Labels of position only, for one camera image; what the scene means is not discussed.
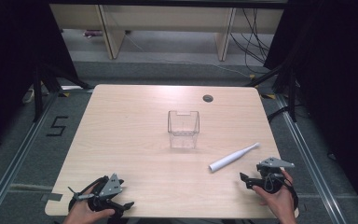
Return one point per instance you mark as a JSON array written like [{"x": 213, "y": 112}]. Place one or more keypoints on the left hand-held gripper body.
[{"x": 109, "y": 186}]

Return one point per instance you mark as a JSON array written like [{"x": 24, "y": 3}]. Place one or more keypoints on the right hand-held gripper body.
[{"x": 275, "y": 163}]

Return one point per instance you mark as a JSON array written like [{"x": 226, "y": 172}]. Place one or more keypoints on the white electric toothbrush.
[{"x": 230, "y": 159}]

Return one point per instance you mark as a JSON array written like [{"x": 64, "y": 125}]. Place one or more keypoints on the clear plastic container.
[{"x": 183, "y": 135}]

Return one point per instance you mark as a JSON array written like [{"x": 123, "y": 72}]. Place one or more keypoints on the person's left hand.
[{"x": 82, "y": 213}]

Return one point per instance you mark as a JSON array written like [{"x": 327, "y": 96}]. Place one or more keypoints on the person's right hand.
[{"x": 281, "y": 205}]

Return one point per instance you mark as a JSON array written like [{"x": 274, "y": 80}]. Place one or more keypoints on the grey tape strip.
[{"x": 51, "y": 197}]

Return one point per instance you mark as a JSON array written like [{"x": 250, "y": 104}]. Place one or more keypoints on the yellow black hazard tape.
[
  {"x": 64, "y": 94},
  {"x": 268, "y": 96}
]

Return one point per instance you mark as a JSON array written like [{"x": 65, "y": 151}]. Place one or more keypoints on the black metal stand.
[
  {"x": 292, "y": 93},
  {"x": 38, "y": 93}
]

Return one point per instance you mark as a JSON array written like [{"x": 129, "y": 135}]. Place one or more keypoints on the black curtain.
[
  {"x": 338, "y": 77},
  {"x": 12, "y": 62}
]

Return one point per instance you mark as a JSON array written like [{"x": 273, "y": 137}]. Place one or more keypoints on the small pink object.
[{"x": 92, "y": 33}]

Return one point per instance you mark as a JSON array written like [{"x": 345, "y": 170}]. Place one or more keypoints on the aluminium floor rail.
[
  {"x": 18, "y": 155},
  {"x": 307, "y": 149}
]

